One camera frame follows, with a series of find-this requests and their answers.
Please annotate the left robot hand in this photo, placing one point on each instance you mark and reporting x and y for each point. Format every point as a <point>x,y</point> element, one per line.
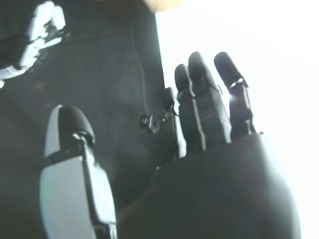
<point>211,194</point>

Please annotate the cupcake with orange slices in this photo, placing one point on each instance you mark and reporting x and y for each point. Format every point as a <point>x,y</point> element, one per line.
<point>162,4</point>

